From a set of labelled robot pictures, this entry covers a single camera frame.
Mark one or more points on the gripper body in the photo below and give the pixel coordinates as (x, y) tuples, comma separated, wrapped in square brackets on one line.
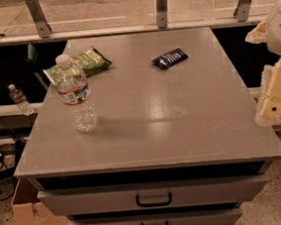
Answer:
[(271, 107)]

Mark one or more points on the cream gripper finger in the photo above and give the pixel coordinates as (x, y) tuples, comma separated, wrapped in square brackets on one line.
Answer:
[(258, 34), (265, 80)]

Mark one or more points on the dark blue rxbar wrapper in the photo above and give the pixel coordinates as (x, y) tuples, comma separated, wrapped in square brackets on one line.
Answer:
[(169, 59)]

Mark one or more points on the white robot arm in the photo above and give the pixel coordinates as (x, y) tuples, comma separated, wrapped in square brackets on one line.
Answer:
[(268, 31)]

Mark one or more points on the grey drawer cabinet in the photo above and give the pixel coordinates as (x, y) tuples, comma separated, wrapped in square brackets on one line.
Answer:
[(192, 121)]

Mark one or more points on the upper grey drawer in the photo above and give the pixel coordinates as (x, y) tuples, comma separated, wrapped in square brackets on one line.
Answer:
[(151, 195)]

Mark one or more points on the grey drawer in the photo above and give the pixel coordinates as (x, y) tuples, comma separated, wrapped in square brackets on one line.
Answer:
[(209, 217), (151, 195)]

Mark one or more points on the green chip bag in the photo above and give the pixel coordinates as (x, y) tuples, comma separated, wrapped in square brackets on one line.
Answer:
[(91, 61)]

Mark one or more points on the clear water bottle on table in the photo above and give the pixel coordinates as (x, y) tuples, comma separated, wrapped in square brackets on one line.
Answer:
[(75, 93)]

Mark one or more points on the green clamp tool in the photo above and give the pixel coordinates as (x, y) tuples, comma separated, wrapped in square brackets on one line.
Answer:
[(31, 61)]

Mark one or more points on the lower grey drawer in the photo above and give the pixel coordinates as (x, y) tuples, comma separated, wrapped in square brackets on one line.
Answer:
[(209, 217)]

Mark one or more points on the small water bottle on ledge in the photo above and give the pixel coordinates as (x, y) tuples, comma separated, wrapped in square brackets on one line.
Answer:
[(19, 98)]

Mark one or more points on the cardboard box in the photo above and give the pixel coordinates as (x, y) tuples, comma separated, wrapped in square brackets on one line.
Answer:
[(28, 210)]

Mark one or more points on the middle metal bracket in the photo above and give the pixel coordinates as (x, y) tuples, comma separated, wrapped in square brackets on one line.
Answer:
[(161, 13)]

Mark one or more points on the left metal bracket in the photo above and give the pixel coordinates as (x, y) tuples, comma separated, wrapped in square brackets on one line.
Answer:
[(38, 16)]

